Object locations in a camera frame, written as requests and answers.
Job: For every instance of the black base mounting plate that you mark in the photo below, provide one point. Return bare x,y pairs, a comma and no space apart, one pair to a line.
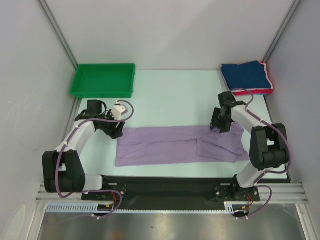
171,193

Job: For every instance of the left aluminium corner post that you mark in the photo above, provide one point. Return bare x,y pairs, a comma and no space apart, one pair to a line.
44,6

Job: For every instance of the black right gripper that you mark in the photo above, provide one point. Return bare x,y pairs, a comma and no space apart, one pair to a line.
224,128

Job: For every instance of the navy blue folded shirt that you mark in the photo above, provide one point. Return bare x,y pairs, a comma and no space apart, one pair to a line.
246,75

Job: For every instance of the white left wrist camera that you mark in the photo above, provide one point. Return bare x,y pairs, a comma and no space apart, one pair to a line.
118,111

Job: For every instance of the aluminium frame front rail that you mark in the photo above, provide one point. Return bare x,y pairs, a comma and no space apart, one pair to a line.
282,193

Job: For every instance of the red folded shirt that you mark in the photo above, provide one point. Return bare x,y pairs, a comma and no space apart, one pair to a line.
256,81

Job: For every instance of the purple t shirt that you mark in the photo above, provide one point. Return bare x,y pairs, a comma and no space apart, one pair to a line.
179,145

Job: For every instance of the right aluminium corner post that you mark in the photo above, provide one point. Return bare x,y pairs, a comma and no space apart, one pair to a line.
293,9

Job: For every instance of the green plastic tray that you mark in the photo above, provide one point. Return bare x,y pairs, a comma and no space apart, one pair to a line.
114,80

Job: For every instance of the aluminium corner post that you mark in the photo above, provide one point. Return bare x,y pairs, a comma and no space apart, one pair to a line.
44,6
293,9

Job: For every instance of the pink folded shirt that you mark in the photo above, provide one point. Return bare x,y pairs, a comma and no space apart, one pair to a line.
252,89

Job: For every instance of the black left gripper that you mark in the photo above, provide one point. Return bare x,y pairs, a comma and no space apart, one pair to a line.
115,133

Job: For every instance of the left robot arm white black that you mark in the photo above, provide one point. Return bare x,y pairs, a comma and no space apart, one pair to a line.
62,167

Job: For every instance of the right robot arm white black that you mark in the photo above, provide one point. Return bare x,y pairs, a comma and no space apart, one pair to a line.
269,148

